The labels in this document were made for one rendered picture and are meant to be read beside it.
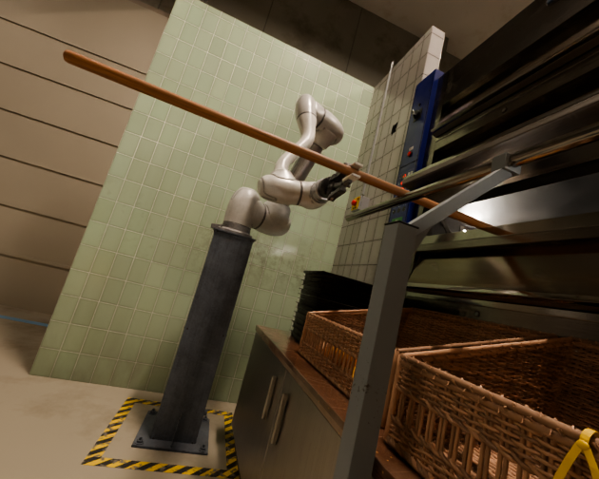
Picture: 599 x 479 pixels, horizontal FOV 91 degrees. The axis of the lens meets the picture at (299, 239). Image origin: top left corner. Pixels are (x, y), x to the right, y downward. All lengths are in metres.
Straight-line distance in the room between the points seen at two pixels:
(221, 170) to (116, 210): 0.69
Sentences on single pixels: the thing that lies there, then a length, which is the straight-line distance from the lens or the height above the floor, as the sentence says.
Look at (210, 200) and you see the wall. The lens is 2.09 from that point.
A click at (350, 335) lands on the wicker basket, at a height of 0.72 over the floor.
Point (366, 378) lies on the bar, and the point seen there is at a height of 0.69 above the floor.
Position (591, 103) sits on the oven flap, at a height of 1.39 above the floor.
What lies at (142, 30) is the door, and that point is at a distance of 4.45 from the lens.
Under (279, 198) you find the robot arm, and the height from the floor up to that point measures 1.13.
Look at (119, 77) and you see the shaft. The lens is 0.94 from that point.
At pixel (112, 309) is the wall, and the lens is 2.11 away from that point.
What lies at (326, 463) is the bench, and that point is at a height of 0.48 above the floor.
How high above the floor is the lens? 0.79
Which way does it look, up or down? 10 degrees up
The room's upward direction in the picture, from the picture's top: 14 degrees clockwise
